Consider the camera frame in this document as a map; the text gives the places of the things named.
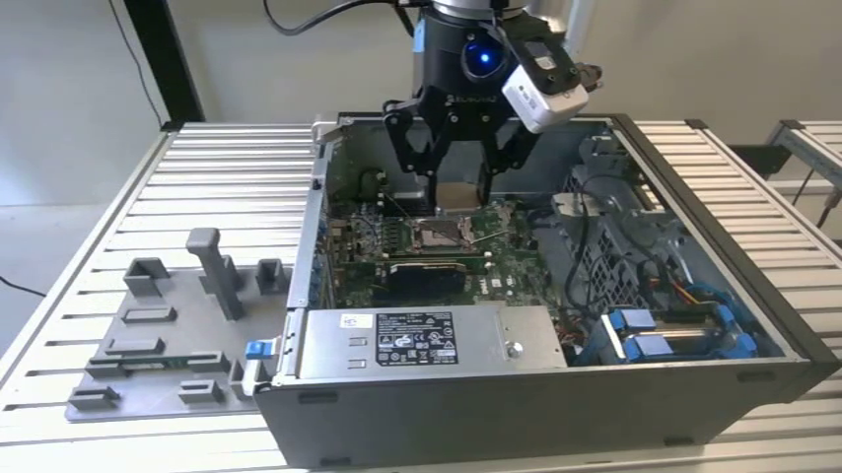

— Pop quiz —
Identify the metal socket cover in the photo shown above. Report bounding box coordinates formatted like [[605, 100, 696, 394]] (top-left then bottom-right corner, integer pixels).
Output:
[[467, 202, 520, 243]]

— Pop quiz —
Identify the black cable on floor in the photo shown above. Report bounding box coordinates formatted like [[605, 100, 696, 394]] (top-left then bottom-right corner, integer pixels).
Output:
[[0, 275, 46, 298]]

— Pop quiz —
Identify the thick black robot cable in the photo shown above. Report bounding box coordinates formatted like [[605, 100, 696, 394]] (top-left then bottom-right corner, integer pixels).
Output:
[[261, 0, 413, 36]]

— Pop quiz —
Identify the black cable inside case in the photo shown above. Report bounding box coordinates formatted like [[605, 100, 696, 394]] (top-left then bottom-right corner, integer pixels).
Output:
[[563, 174, 632, 309]]

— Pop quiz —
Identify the aluminium slatted side table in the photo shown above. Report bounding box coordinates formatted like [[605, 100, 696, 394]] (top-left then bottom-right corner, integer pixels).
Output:
[[765, 117, 842, 228]]

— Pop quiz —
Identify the blue-grey plastic drive cage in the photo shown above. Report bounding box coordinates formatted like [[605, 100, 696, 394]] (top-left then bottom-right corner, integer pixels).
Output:
[[531, 162, 724, 316]]

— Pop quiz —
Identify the green motherboard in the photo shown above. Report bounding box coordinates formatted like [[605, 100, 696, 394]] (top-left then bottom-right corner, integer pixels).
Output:
[[325, 167, 560, 316]]

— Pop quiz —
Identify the thin metal locking lever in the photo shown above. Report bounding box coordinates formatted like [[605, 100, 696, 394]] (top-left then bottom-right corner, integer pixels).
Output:
[[385, 193, 415, 222]]

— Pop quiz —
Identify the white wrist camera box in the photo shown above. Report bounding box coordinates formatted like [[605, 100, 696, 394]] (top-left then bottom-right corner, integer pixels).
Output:
[[500, 38, 591, 134]]

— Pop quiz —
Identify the CPU socket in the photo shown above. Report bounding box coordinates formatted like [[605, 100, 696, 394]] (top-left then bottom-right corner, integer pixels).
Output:
[[411, 216, 472, 255]]

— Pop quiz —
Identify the silver power supply unit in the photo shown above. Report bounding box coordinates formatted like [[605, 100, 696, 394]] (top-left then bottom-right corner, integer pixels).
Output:
[[294, 304, 571, 380]]

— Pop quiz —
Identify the black upright frame post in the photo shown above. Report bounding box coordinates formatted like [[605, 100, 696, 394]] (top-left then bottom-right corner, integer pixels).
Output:
[[124, 0, 205, 129]]

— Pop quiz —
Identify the black block between tables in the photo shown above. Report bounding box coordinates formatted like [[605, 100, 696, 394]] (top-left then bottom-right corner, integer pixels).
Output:
[[725, 142, 791, 181]]

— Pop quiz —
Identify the long black RAM slot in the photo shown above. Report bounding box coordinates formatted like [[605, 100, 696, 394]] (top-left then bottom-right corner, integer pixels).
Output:
[[384, 249, 495, 262]]

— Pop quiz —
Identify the small square CPU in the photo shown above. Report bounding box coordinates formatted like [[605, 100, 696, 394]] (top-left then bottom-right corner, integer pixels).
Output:
[[436, 181, 488, 216]]

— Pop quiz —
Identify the black graphics card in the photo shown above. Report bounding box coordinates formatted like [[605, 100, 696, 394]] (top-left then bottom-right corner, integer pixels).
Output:
[[384, 260, 472, 302]]

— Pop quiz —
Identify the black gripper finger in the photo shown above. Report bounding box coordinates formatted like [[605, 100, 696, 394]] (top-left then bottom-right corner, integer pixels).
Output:
[[477, 122, 541, 204], [381, 98, 455, 208]]

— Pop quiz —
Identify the grey parts rack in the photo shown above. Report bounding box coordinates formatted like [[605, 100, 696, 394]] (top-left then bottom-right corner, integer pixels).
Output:
[[64, 227, 297, 425]]

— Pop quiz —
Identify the open black PC case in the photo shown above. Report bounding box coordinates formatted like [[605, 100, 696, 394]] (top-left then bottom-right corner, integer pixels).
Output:
[[252, 110, 842, 469]]

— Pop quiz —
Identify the thin black hanging cable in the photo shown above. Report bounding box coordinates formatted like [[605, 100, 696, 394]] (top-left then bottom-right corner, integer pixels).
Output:
[[108, 0, 165, 130]]

